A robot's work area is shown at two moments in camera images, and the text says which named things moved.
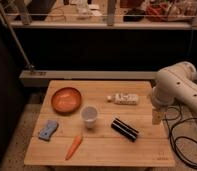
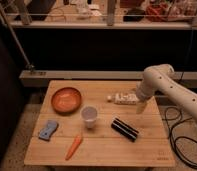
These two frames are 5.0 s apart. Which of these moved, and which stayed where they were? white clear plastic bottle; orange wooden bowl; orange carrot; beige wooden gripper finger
Moved: beige wooden gripper finger
Stayed: orange carrot; orange wooden bowl; white clear plastic bottle
